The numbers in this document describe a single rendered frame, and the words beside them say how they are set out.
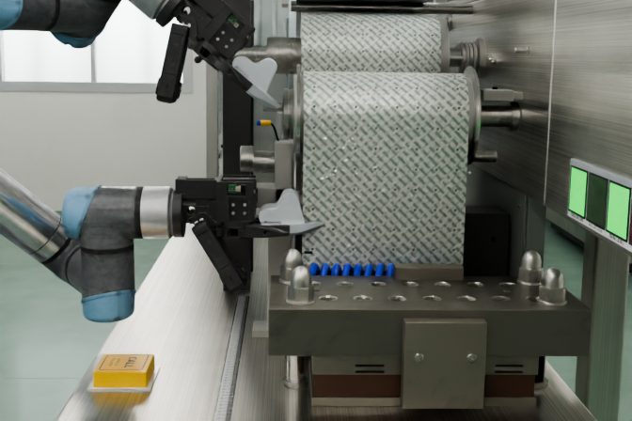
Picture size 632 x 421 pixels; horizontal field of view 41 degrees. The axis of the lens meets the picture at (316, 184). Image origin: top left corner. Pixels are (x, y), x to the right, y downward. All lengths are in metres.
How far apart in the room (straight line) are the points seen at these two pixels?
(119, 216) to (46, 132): 5.86
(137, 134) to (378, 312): 5.91
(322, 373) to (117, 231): 0.35
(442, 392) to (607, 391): 0.51
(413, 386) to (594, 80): 0.42
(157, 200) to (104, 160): 5.77
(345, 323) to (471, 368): 0.16
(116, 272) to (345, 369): 0.36
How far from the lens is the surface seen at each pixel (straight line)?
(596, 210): 0.97
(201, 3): 1.23
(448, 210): 1.23
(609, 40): 0.97
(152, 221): 1.19
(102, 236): 1.21
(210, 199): 1.20
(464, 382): 1.07
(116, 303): 1.24
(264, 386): 1.16
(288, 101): 1.23
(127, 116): 6.89
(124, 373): 1.16
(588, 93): 1.02
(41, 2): 1.23
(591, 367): 1.51
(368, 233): 1.22
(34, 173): 7.11
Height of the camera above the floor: 1.34
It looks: 9 degrees down
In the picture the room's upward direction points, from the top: 1 degrees clockwise
